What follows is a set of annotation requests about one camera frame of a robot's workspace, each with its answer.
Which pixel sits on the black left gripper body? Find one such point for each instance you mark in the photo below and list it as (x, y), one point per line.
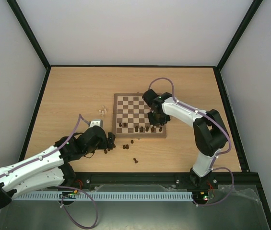
(110, 144)

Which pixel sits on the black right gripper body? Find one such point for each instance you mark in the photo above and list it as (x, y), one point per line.
(158, 117)

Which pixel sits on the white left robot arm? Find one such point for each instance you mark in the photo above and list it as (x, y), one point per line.
(51, 167)

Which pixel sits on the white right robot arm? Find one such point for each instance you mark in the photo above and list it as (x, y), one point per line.
(209, 130)

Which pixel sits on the wooden chess board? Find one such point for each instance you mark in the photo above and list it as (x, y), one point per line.
(131, 111)

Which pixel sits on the light chess pieces left pile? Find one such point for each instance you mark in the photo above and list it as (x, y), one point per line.
(103, 111)

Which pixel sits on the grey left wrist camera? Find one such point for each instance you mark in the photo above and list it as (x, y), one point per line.
(96, 122)

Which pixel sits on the light blue cable duct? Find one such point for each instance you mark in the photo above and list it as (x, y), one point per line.
(107, 196)

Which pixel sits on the black enclosure frame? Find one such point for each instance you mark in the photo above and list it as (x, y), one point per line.
(144, 178)

